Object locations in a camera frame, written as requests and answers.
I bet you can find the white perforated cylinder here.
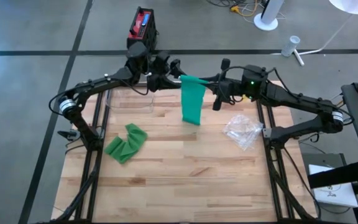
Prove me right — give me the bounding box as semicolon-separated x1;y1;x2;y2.
280;35;301;58

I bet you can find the green crumpled bandage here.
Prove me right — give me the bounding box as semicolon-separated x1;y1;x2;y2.
103;123;149;165

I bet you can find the yellow cable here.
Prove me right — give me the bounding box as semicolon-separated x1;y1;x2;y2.
230;0;260;18

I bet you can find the black cable bunch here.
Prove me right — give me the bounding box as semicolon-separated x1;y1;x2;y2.
205;0;239;9

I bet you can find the white lamp stand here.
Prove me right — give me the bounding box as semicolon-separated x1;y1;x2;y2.
270;14;354;67

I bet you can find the white printed box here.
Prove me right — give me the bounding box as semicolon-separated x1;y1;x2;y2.
308;164;358;208

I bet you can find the red black battery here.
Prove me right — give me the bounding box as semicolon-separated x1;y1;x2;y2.
126;6;160;52

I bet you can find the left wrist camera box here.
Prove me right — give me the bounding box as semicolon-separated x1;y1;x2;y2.
153;51;171;74

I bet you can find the grey flat box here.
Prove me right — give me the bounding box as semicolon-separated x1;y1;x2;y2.
301;152;348;187

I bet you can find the teal elastic bandage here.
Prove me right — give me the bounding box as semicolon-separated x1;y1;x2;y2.
180;74;210;126

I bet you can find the clear crumpled plastic bag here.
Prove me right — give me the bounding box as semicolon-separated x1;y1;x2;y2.
221;113;264;152

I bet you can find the white fan base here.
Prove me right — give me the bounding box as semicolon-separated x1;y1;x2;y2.
253;0;285;32

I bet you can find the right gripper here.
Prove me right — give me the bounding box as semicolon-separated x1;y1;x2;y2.
203;58;244;112

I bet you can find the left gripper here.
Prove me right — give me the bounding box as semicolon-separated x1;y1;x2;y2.
146;58;186;92

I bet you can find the black metal rig frame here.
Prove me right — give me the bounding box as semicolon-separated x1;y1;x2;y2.
37;80;323;224

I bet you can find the clear plastic container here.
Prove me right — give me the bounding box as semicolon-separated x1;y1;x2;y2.
104;88;155;114

